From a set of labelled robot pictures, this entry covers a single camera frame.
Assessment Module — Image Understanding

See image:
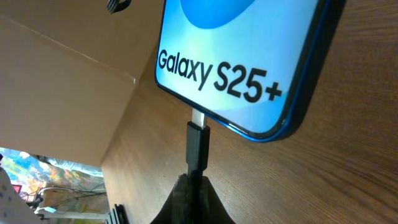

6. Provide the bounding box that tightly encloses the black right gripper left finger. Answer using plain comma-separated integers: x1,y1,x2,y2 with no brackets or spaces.
151,174,190,224

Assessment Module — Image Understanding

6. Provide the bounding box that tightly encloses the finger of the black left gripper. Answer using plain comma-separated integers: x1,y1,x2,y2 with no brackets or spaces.
106,0,131,14

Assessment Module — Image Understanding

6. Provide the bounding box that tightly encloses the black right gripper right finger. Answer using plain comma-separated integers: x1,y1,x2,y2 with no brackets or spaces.
199,176,235,224

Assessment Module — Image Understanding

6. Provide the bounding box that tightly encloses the black USB charging cable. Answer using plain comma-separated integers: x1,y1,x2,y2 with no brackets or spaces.
185,108,211,224

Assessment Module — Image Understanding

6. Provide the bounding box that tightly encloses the blue Galaxy S25+ smartphone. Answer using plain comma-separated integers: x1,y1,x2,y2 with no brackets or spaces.
154,0,345,142

